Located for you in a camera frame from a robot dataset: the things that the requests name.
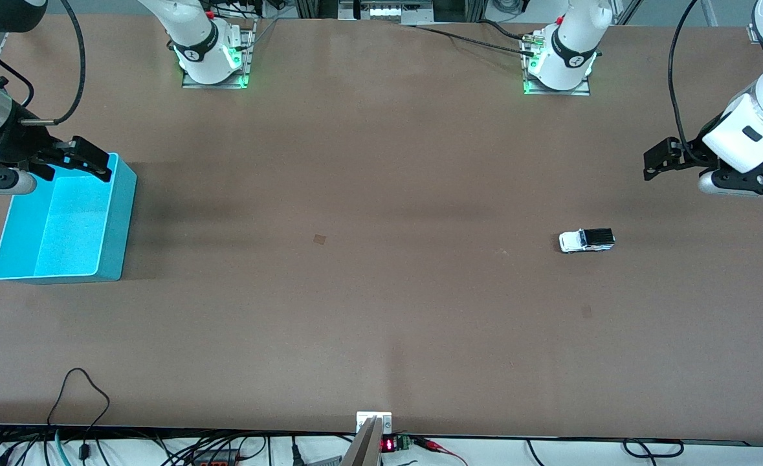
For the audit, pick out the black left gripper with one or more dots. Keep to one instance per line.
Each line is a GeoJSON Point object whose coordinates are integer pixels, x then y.
{"type": "Point", "coordinates": [697, 150]}

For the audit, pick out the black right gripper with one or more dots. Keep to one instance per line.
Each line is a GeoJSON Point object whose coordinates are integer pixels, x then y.
{"type": "Point", "coordinates": [20, 144]}

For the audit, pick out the white jeep toy black roof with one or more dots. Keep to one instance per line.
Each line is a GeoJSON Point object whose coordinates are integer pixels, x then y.
{"type": "Point", "coordinates": [575, 242]}

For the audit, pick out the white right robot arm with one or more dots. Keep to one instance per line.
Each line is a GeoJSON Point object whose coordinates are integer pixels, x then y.
{"type": "Point", "coordinates": [200, 39]}

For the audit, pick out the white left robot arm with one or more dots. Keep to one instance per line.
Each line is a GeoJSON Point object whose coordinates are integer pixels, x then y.
{"type": "Point", "coordinates": [743, 129]}

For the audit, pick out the turquoise plastic bin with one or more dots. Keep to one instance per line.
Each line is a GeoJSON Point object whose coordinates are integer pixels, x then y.
{"type": "Point", "coordinates": [64, 226]}

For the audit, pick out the aluminium profile bar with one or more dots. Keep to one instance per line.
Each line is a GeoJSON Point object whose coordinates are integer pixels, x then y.
{"type": "Point", "coordinates": [753, 33]}

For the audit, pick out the red LED display module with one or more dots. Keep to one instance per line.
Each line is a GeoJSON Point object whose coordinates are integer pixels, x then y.
{"type": "Point", "coordinates": [395, 444]}

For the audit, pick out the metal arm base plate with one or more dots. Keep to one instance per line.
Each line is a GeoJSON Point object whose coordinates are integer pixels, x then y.
{"type": "Point", "coordinates": [246, 58]}
{"type": "Point", "coordinates": [585, 89]}

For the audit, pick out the aluminium frame with white device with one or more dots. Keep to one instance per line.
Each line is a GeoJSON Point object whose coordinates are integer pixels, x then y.
{"type": "Point", "coordinates": [387, 11]}

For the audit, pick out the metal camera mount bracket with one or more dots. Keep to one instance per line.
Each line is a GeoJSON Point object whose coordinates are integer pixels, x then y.
{"type": "Point", "coordinates": [368, 440]}

